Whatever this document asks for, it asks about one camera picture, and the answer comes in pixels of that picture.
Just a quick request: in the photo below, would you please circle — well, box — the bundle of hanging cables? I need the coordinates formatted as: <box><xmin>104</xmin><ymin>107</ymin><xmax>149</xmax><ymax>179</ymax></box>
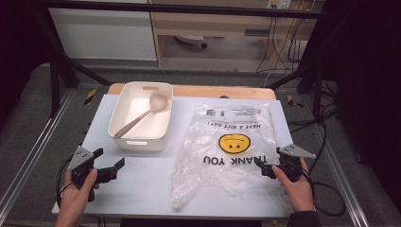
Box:
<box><xmin>255</xmin><ymin>9</ymin><xmax>308</xmax><ymax>74</ymax></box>

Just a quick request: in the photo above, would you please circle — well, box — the white power strip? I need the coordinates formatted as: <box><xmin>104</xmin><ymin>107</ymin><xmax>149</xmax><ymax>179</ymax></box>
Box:
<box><xmin>265</xmin><ymin>0</ymin><xmax>293</xmax><ymax>10</ymax></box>

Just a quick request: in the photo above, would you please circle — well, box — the aluminium rail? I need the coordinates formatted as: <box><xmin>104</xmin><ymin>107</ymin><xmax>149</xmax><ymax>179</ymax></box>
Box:
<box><xmin>314</xmin><ymin>138</ymin><xmax>371</xmax><ymax>227</ymax></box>
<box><xmin>0</xmin><ymin>89</ymin><xmax>76</xmax><ymax>219</ymax></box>

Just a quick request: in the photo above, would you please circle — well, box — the clear plastic bag yellow face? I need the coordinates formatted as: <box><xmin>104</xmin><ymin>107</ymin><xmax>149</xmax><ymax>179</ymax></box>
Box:
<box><xmin>170</xmin><ymin>101</ymin><xmax>287</xmax><ymax>210</ymax></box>

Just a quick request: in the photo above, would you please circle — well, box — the black metal frame bar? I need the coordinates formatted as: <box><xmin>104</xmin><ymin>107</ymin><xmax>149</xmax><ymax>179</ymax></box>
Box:
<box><xmin>32</xmin><ymin>0</ymin><xmax>327</xmax><ymax>19</ymax></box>

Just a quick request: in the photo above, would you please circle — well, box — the office chair base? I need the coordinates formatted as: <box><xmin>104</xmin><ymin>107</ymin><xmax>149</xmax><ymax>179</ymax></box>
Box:
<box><xmin>174</xmin><ymin>34</ymin><xmax>209</xmax><ymax>49</ymax></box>

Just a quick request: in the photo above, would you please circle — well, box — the yellow black tape strip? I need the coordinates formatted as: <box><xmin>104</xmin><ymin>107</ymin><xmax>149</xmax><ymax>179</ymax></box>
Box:
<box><xmin>83</xmin><ymin>88</ymin><xmax>98</xmax><ymax>107</ymax></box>
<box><xmin>287</xmin><ymin>94</ymin><xmax>305</xmax><ymax>110</ymax></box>

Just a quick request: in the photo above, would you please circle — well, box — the white board sheet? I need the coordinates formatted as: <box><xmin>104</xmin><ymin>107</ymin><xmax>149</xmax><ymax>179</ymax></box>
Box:
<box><xmin>51</xmin><ymin>94</ymin><xmax>296</xmax><ymax>219</ymax></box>

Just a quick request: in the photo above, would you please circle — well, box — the person's left hand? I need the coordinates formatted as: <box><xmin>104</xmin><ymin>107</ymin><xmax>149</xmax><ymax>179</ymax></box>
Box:
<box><xmin>61</xmin><ymin>167</ymin><xmax>100</xmax><ymax>213</ymax></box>

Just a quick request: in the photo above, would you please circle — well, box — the wooden desk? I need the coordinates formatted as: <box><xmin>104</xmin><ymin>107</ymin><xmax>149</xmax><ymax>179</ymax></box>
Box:
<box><xmin>147</xmin><ymin>0</ymin><xmax>326</xmax><ymax>68</ymax></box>

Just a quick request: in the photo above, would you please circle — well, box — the wooden table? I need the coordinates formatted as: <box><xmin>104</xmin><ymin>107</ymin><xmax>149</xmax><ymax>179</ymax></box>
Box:
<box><xmin>107</xmin><ymin>82</ymin><xmax>278</xmax><ymax>101</ymax></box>

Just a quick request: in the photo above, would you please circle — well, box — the beige ladle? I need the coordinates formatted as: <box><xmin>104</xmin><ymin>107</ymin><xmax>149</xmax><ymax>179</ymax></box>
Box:
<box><xmin>113</xmin><ymin>93</ymin><xmax>169</xmax><ymax>140</ymax></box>

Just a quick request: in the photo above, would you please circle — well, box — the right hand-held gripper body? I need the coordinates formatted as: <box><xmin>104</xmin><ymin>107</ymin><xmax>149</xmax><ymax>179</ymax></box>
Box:
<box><xmin>260</xmin><ymin>144</ymin><xmax>317</xmax><ymax>183</ymax></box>

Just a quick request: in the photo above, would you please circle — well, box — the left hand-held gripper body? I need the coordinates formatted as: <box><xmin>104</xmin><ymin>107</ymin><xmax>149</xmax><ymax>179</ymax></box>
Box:
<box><xmin>67</xmin><ymin>145</ymin><xmax>116</xmax><ymax>202</ymax></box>

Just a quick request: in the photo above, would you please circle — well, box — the black metal stand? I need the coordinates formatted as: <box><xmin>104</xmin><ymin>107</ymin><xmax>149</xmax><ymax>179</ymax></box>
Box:
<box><xmin>268</xmin><ymin>9</ymin><xmax>340</xmax><ymax>125</ymax></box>
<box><xmin>33</xmin><ymin>9</ymin><xmax>113</xmax><ymax>118</ymax></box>

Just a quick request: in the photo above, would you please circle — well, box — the white plastic storage bin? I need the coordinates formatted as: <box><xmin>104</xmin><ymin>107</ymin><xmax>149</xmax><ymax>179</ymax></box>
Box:
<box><xmin>107</xmin><ymin>80</ymin><xmax>174</xmax><ymax>152</ymax></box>

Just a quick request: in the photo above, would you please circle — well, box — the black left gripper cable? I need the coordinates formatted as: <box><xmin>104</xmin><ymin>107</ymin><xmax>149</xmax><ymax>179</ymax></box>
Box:
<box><xmin>55</xmin><ymin>156</ymin><xmax>74</xmax><ymax>206</ymax></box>

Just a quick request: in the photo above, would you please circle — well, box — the white cabinet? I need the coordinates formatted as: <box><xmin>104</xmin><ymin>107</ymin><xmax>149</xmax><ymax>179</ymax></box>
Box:
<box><xmin>48</xmin><ymin>0</ymin><xmax>158</xmax><ymax>61</ymax></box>

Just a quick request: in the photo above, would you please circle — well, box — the person's right hand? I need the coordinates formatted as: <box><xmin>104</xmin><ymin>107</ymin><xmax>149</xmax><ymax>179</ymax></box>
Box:
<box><xmin>271</xmin><ymin>156</ymin><xmax>317</xmax><ymax>213</ymax></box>

